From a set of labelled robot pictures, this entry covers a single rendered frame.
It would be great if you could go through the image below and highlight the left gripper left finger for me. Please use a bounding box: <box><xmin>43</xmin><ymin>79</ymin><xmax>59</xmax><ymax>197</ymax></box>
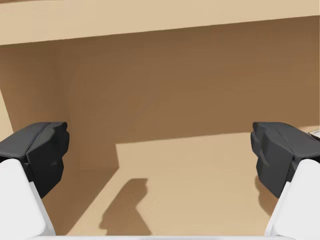
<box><xmin>0</xmin><ymin>121</ymin><xmax>70</xmax><ymax>237</ymax></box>

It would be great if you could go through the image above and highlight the pale wooden shelf unit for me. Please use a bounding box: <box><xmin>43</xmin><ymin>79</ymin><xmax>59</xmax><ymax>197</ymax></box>
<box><xmin>0</xmin><ymin>0</ymin><xmax>320</xmax><ymax>237</ymax></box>

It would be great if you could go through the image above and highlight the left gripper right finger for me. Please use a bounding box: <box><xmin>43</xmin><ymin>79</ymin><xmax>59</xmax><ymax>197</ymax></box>
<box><xmin>250</xmin><ymin>121</ymin><xmax>320</xmax><ymax>237</ymax></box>

